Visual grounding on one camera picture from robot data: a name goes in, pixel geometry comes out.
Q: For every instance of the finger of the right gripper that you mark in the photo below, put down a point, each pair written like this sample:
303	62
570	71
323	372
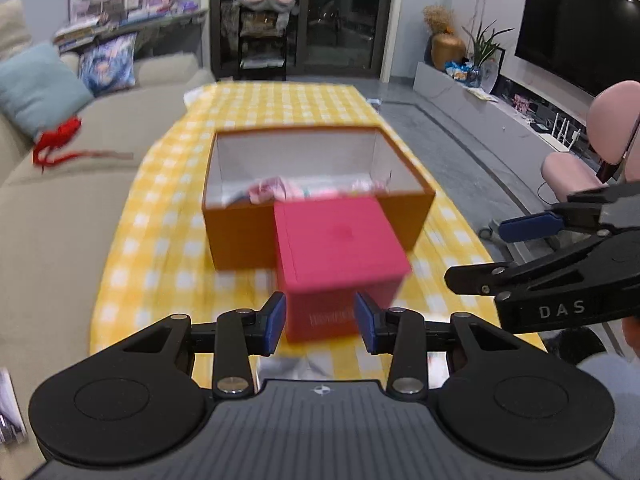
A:
550	223
490	279

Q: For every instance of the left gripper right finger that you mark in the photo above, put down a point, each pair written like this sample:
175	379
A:
408	338

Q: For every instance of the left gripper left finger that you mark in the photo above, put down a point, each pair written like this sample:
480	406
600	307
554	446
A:
233	338

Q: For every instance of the pink embroidered drawstring pouch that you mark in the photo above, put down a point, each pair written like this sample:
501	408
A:
286	190

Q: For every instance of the white wifi router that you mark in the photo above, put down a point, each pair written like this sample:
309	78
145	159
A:
563	133

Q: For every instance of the grey tv cabinet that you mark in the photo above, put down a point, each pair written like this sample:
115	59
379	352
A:
497	126

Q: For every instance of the orange open cardboard box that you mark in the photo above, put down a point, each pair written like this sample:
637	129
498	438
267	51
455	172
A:
248	169

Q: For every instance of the red square gift box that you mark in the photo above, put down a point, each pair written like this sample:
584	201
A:
327	251

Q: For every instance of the pink office chair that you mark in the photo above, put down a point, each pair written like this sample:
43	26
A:
611	125

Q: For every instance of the black television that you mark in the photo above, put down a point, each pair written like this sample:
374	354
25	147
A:
568	51

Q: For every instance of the green potted plant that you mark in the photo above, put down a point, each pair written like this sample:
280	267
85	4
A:
486	57

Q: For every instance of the golden vase dried flowers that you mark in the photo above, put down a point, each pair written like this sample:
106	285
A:
446	45

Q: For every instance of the beige sofa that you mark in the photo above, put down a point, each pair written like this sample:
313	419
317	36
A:
57	225

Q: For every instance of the red ribbon cloth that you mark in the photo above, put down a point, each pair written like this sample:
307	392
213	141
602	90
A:
46	152

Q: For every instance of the glass sliding door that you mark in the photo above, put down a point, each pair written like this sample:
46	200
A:
324	37

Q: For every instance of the blue anime print cushion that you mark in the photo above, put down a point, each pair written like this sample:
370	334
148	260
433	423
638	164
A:
109	67

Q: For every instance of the black shelf rack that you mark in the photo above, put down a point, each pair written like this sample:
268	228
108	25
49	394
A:
255	38

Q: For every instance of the light blue cushion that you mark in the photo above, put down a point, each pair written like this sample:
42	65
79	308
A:
39	91

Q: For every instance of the cluttered side desk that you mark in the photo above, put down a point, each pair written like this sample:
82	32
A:
160	26

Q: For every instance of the beige cushion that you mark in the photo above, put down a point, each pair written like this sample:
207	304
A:
14	34

